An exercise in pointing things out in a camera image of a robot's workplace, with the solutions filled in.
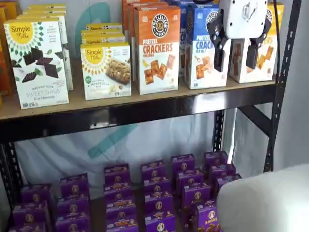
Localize purple Annie's snack box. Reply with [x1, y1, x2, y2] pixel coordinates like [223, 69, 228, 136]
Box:
[183, 204, 221, 232]
[103, 182, 133, 200]
[144, 193, 174, 216]
[105, 196, 136, 211]
[203, 151, 229, 170]
[144, 213, 177, 232]
[20, 184, 53, 206]
[181, 184, 211, 207]
[104, 164, 131, 185]
[140, 159, 168, 181]
[106, 207, 139, 227]
[59, 173, 89, 198]
[13, 203, 49, 226]
[55, 216, 91, 232]
[215, 174, 242, 194]
[170, 154, 196, 174]
[175, 169, 205, 190]
[14, 221, 48, 232]
[209, 164, 237, 181]
[143, 177, 170, 195]
[57, 196, 91, 218]
[107, 224, 140, 232]

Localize grey curtain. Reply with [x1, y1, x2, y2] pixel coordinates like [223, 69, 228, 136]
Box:
[272, 0, 309, 170]

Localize orange pretzel crackers box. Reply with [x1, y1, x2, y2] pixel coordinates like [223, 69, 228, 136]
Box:
[127, 2, 169, 82]
[121, 0, 168, 37]
[134, 5, 182, 96]

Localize white Sweet Thins box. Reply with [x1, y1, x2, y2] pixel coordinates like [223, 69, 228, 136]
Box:
[3, 18, 70, 110]
[26, 3, 67, 11]
[16, 13, 74, 91]
[22, 9, 68, 16]

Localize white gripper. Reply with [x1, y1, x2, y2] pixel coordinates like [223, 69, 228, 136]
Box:
[206, 0, 273, 73]

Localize almond flour bars box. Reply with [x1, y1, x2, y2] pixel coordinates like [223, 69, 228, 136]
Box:
[81, 32, 126, 46]
[80, 42, 132, 101]
[85, 23, 123, 31]
[81, 29, 124, 36]

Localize wooden shelf board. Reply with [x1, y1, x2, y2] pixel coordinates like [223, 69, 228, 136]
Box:
[0, 60, 276, 121]

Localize white plastic backdrop sheet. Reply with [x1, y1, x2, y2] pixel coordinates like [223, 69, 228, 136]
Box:
[14, 0, 268, 194]

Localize blue white pretzel crackers box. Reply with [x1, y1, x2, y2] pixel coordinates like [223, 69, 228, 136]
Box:
[184, 3, 233, 90]
[166, 0, 194, 6]
[178, 0, 194, 78]

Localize orange cookie box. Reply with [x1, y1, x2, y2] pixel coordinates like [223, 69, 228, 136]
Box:
[0, 0, 22, 20]
[0, 4, 13, 97]

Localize yellow pretzel crackers box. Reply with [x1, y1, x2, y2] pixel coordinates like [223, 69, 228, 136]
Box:
[227, 1, 285, 84]

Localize purple Annie's snack boxes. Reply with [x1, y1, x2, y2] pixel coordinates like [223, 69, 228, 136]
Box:
[0, 169, 242, 232]

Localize black metal shelf frame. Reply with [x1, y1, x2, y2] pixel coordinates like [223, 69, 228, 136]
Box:
[0, 0, 302, 232]

